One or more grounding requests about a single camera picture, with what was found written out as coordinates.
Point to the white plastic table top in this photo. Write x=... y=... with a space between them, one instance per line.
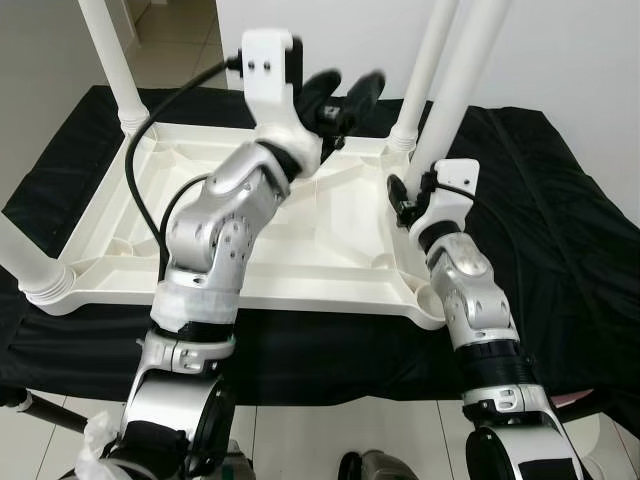
x=330 y=250

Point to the white crumpled cloth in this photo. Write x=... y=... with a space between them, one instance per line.
x=95 y=440

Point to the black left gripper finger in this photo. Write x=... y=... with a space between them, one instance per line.
x=365 y=92
x=322 y=86

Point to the grey left robot leg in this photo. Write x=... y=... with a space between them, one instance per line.
x=235 y=460

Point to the black metal frame bar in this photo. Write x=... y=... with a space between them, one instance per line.
x=45 y=410

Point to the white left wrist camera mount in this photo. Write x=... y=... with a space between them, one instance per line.
x=270 y=70

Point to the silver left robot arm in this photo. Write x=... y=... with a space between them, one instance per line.
x=220 y=220

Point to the white plastic table leg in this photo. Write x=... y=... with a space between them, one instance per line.
x=25 y=262
x=110 y=60
x=465 y=80
x=425 y=70

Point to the grey right robot leg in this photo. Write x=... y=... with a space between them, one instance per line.
x=375 y=468

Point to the black table cloth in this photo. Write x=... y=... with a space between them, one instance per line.
x=560 y=250

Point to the grey robot leg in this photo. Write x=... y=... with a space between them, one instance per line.
x=235 y=460
x=375 y=468

